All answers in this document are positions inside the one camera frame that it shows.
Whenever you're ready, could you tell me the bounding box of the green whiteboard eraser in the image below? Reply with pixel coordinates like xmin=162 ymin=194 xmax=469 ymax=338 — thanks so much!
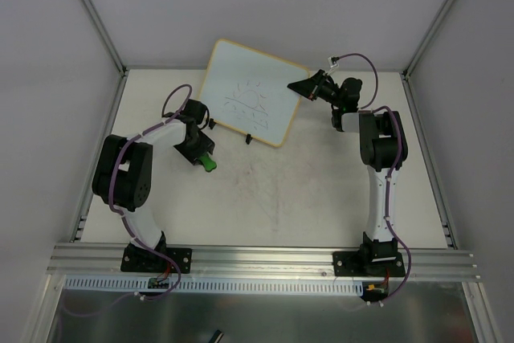
xmin=198 ymin=153 xmax=217 ymax=173

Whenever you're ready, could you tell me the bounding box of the yellow framed whiteboard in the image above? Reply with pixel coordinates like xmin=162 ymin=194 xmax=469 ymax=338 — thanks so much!
xmin=198 ymin=39 xmax=310 ymax=148

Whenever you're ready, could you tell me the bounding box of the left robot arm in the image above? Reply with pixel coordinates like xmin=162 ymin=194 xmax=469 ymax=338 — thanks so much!
xmin=92 ymin=100 xmax=216 ymax=275

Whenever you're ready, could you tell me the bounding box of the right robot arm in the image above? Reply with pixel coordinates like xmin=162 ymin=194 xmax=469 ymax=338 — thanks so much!
xmin=288 ymin=70 xmax=410 ymax=277

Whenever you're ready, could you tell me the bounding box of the small black object bottom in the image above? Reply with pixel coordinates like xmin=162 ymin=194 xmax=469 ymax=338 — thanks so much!
xmin=209 ymin=329 xmax=223 ymax=343

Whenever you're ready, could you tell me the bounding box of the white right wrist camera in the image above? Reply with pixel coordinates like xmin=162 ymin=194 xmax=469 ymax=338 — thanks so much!
xmin=328 ymin=56 xmax=340 ymax=69

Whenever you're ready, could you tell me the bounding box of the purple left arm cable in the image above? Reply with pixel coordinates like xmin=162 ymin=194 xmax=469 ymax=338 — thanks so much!
xmin=59 ymin=84 xmax=194 ymax=316

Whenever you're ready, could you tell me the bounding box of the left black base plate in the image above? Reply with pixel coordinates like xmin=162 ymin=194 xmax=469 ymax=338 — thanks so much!
xmin=120 ymin=244 xmax=192 ymax=274

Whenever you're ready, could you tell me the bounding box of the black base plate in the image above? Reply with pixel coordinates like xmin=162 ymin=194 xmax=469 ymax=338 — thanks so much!
xmin=332 ymin=251 xmax=406 ymax=278
xmin=120 ymin=244 xmax=192 ymax=274

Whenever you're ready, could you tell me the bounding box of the white slotted cable duct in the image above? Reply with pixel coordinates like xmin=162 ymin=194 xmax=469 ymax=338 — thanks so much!
xmin=63 ymin=276 xmax=364 ymax=296

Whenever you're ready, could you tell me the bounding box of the aluminium mounting rail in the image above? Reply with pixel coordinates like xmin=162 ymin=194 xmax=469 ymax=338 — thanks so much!
xmin=47 ymin=243 xmax=482 ymax=282

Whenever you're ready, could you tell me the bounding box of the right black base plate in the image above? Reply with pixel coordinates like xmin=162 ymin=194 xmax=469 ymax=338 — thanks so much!
xmin=332 ymin=251 xmax=406 ymax=278

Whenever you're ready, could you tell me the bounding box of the right aluminium frame post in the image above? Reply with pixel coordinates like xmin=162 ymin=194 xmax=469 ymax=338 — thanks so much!
xmin=402 ymin=0 xmax=457 ymax=80

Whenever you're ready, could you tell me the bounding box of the aluminium frame post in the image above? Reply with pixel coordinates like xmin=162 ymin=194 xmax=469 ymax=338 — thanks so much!
xmin=59 ymin=0 xmax=129 ymax=77
xmin=402 ymin=0 xmax=457 ymax=80

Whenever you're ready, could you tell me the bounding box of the left aluminium frame post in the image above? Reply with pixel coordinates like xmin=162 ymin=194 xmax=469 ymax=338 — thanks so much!
xmin=59 ymin=0 xmax=129 ymax=77

